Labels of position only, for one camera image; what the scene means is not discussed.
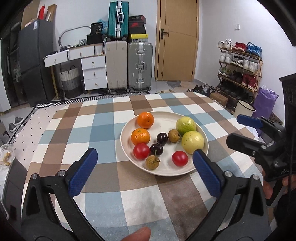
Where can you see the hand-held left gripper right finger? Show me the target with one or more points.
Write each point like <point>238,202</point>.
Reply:
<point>207,172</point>

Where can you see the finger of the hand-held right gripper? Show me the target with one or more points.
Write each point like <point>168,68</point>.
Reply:
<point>249,121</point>
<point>245,144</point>

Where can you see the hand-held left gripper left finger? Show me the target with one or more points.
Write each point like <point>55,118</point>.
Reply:
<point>83,172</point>

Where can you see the yellow-green guava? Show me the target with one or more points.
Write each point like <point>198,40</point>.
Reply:
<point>193,141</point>

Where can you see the large brown longan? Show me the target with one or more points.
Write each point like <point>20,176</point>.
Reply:
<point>174,135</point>

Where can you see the small brown longan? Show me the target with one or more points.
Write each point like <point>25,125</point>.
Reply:
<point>152,162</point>

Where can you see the dark purple plum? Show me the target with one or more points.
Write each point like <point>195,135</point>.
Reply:
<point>156,149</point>
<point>162,138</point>

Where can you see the red tomato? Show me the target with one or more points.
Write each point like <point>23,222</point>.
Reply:
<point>141,150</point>
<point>180,158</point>

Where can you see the cream round plate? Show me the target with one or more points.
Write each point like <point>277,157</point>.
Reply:
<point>161,122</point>

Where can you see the large orange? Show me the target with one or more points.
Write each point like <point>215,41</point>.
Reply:
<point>140,136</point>

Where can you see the small orange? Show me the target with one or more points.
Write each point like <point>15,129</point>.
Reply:
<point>145,120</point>

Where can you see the person's right forearm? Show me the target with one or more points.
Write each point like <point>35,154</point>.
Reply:
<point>286,220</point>

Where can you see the person's right hand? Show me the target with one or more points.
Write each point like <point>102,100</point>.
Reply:
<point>267,188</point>

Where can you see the person's left hand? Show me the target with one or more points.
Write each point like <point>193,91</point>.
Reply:
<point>136,235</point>

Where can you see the white bucket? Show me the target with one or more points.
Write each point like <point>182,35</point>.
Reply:
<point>242,111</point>

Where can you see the purple bag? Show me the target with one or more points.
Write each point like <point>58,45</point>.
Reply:
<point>266,104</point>

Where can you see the small brown cardboard box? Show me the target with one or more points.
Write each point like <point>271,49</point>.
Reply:
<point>218,98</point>

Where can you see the wooden shoe rack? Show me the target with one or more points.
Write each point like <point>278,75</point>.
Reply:
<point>231,80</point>

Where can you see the checkered tablecloth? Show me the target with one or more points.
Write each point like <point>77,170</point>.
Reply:
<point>104,129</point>

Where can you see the green guava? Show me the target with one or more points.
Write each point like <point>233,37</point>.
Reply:
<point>185,125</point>

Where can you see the row of shoes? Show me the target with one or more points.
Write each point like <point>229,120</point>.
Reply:
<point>247,64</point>

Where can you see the pile of floor shoes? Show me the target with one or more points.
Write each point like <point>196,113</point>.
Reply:
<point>201,89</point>

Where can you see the dotted floor mat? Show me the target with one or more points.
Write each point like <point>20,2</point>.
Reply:
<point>30,134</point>

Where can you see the clear snack bag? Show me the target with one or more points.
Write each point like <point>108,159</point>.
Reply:
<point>5,154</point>

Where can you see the grey slipper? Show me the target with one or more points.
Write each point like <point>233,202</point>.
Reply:
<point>11,127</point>
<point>18,120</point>

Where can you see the grey door mat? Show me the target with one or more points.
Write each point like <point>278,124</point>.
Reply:
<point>173,83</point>

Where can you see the woven laundry basket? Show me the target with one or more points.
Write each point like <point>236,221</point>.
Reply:
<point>69,81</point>

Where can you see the white drawer desk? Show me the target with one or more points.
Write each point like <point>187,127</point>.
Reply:
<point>94,74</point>

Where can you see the wooden door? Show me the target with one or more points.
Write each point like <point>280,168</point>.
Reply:
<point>177,40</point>

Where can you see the beige suitcase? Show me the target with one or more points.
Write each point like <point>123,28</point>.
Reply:
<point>116,64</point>

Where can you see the dark grey fridge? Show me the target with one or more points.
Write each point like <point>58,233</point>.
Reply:
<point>34,64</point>

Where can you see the silver suitcase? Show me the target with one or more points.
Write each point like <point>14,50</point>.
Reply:
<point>140,66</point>

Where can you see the white ribbed bin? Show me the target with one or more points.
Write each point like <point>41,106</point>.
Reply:
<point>98,49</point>

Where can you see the dark glass cabinet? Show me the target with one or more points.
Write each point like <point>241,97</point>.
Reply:
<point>11,69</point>

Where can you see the small white basket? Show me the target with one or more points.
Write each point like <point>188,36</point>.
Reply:
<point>82,42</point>

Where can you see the metal hoop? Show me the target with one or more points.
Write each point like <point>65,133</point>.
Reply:
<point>60,38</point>

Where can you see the yellow shoe box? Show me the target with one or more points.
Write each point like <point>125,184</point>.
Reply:
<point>138,37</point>

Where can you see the black bag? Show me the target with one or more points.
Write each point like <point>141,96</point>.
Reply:
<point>96,28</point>

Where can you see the red and black shoe box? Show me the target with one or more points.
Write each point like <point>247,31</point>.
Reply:
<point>137,24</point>

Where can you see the blue plastic bag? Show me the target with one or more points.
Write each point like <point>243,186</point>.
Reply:
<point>104,24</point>

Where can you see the teal suitcase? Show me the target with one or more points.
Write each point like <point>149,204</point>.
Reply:
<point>114,19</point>

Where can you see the flat cardboard sheet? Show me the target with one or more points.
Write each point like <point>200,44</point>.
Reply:
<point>30,14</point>

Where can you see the white light switch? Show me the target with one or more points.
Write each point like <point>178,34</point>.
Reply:
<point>237,26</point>

